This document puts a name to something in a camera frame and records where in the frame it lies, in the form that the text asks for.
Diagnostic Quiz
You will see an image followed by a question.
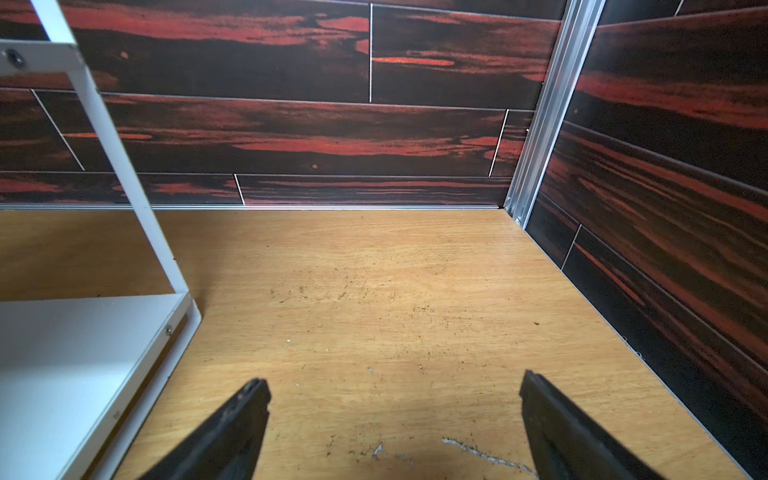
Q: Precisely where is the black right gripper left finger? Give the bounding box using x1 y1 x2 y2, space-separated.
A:
142 378 271 479

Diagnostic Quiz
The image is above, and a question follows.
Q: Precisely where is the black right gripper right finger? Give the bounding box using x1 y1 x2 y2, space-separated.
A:
519 370 661 479

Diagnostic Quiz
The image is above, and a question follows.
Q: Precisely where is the white two-tier metal shelf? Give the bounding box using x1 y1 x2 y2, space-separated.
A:
1 1 202 479

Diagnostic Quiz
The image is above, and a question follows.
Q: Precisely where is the aluminium right corner post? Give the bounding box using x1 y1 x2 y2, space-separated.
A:
504 0 605 229

